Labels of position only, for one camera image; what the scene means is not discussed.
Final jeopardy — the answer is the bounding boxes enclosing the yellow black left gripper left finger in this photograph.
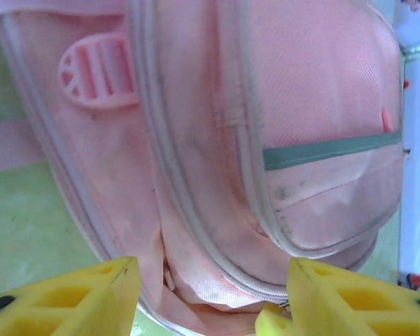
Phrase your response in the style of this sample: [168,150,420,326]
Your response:
[0,256,141,336]

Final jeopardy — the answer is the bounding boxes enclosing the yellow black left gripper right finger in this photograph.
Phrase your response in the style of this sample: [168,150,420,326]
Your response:
[288,258,420,336]

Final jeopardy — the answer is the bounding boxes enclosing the pink school backpack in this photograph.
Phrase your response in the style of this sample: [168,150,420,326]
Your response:
[0,0,405,336]

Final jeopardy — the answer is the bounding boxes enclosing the aluminium corner post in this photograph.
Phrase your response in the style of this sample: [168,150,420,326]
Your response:
[400,41,420,63]

